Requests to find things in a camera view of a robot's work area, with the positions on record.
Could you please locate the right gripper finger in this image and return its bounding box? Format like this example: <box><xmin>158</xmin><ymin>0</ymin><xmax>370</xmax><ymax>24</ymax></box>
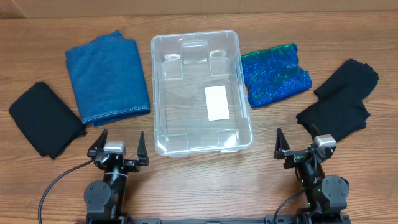
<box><xmin>275</xmin><ymin>128</ymin><xmax>290</xmax><ymax>151</ymax></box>
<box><xmin>310</xmin><ymin>123</ymin><xmax>322</xmax><ymax>139</ymax></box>

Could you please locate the white label in bin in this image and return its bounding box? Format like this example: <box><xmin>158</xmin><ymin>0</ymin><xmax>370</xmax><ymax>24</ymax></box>
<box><xmin>205</xmin><ymin>86</ymin><xmax>230</xmax><ymax>121</ymax></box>

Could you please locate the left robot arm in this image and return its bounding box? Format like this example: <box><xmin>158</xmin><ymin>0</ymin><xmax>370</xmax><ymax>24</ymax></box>
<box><xmin>84</xmin><ymin>129</ymin><xmax>149</xmax><ymax>224</ymax></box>

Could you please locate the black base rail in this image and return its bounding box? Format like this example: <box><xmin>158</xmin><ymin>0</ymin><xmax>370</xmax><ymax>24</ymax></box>
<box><xmin>74</xmin><ymin>214</ymin><xmax>352</xmax><ymax>224</ymax></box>

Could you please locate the black cloth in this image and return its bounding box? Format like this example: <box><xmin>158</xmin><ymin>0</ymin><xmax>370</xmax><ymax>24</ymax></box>
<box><xmin>314</xmin><ymin>59</ymin><xmax>379</xmax><ymax>100</ymax></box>
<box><xmin>296</xmin><ymin>94</ymin><xmax>370</xmax><ymax>141</ymax></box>
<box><xmin>9</xmin><ymin>82</ymin><xmax>86</xmax><ymax>159</ymax></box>

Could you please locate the clear plastic storage bin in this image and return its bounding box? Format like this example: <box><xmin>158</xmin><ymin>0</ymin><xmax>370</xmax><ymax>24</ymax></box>
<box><xmin>151</xmin><ymin>30</ymin><xmax>253</xmax><ymax>157</ymax></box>

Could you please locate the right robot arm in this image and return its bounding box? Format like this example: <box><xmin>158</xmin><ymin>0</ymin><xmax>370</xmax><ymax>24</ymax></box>
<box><xmin>268</xmin><ymin>124</ymin><xmax>351</xmax><ymax>223</ymax></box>

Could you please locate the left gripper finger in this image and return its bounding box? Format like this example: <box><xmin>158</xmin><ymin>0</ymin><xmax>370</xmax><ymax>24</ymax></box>
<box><xmin>137</xmin><ymin>131</ymin><xmax>148</xmax><ymax>161</ymax></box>
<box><xmin>90</xmin><ymin>129</ymin><xmax>108</xmax><ymax>150</ymax></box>

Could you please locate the blue green sequin cloth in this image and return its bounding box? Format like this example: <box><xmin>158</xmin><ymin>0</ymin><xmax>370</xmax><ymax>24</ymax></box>
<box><xmin>241</xmin><ymin>44</ymin><xmax>312</xmax><ymax>108</ymax></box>

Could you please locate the folded blue denim cloth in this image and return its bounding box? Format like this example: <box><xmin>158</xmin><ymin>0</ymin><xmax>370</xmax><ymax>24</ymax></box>
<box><xmin>65</xmin><ymin>30</ymin><xmax>151</xmax><ymax>127</ymax></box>

